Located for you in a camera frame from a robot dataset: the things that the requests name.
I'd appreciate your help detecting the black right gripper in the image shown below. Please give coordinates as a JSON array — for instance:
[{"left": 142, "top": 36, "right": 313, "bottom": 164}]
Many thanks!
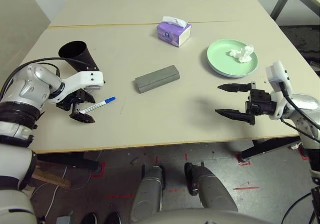
[{"left": 214, "top": 83, "right": 278, "bottom": 126}]

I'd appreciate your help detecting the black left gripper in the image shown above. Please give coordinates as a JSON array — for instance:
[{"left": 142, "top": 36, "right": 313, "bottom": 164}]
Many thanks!
[{"left": 56, "top": 89, "right": 97, "bottom": 124}]

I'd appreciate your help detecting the blue-capped white marker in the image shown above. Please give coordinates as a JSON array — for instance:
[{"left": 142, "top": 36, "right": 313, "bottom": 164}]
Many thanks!
[{"left": 79, "top": 96, "right": 117, "bottom": 115}]

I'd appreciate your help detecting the green plate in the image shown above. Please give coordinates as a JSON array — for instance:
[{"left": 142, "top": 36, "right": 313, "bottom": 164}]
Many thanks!
[{"left": 206, "top": 38, "right": 259, "bottom": 77}]

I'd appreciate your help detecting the white tissue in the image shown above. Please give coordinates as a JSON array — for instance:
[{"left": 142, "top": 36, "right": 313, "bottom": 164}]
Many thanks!
[{"left": 226, "top": 45, "right": 255, "bottom": 64}]

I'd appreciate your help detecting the grey glasses case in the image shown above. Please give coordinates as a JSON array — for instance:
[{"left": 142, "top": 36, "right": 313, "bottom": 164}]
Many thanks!
[{"left": 134, "top": 64, "right": 181, "bottom": 94}]

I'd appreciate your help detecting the black table foot bar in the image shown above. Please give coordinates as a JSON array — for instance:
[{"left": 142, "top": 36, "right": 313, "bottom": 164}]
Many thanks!
[
  {"left": 37, "top": 151, "right": 102, "bottom": 172},
  {"left": 241, "top": 136, "right": 301, "bottom": 160}
]

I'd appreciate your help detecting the wooden plank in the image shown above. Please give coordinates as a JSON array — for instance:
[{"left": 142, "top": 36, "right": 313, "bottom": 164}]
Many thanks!
[{"left": 32, "top": 165, "right": 72, "bottom": 189}]

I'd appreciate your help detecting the purple tissue pack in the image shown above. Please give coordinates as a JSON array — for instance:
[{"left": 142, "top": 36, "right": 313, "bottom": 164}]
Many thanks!
[{"left": 156, "top": 16, "right": 193, "bottom": 48}]

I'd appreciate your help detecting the grey robot right leg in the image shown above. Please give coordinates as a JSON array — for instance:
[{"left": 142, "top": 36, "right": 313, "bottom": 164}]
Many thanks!
[{"left": 184, "top": 162, "right": 238, "bottom": 212}]

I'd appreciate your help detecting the grey robot leg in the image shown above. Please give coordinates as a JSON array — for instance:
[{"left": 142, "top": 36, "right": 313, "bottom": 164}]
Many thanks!
[
  {"left": 184, "top": 162, "right": 238, "bottom": 212},
  {"left": 129, "top": 165, "right": 167, "bottom": 222}
]

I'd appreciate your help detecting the grey robot left leg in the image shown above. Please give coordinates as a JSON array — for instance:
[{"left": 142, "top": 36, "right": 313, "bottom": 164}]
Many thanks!
[{"left": 129, "top": 165, "right": 167, "bottom": 222}]

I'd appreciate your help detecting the black sneaker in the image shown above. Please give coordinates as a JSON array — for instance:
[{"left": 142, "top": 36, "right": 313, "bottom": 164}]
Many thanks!
[
  {"left": 81, "top": 212, "right": 100, "bottom": 224},
  {"left": 104, "top": 211, "right": 123, "bottom": 224}
]

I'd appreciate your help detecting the grey floor box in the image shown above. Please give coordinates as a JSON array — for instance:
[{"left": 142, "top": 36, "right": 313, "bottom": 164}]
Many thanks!
[{"left": 56, "top": 215, "right": 72, "bottom": 224}]

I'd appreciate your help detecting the grey robot torso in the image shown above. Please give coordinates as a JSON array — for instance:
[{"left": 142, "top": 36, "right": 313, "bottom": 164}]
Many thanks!
[{"left": 139, "top": 205, "right": 256, "bottom": 224}]

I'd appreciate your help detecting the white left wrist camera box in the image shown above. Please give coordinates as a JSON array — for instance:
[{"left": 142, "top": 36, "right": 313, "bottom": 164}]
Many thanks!
[{"left": 47, "top": 70, "right": 105, "bottom": 104}]

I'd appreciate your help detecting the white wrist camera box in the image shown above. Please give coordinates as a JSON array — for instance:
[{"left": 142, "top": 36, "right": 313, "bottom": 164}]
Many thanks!
[
  {"left": 264, "top": 60, "right": 292, "bottom": 120},
  {"left": 47, "top": 70, "right": 105, "bottom": 104}
]

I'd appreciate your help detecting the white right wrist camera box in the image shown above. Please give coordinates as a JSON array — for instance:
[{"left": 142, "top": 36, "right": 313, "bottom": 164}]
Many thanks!
[{"left": 264, "top": 60, "right": 292, "bottom": 120}]

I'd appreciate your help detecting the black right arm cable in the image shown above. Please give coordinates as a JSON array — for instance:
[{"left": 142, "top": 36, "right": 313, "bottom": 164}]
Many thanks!
[{"left": 279, "top": 81, "right": 320, "bottom": 142}]

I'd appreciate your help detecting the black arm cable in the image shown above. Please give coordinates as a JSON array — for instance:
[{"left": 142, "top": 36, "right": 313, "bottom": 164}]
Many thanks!
[
  {"left": 0, "top": 56, "right": 63, "bottom": 97},
  {"left": 279, "top": 81, "right": 320, "bottom": 142}
]

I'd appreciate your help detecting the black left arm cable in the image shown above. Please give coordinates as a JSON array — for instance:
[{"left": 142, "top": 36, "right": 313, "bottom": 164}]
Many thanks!
[{"left": 0, "top": 56, "right": 63, "bottom": 97}]

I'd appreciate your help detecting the thin white floor cable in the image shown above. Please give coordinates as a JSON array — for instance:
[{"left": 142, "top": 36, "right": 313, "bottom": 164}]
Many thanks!
[{"left": 46, "top": 151, "right": 101, "bottom": 220}]

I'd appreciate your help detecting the black hanging cable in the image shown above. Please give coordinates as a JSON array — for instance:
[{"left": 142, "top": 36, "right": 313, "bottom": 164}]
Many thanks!
[{"left": 287, "top": 186, "right": 320, "bottom": 224}]

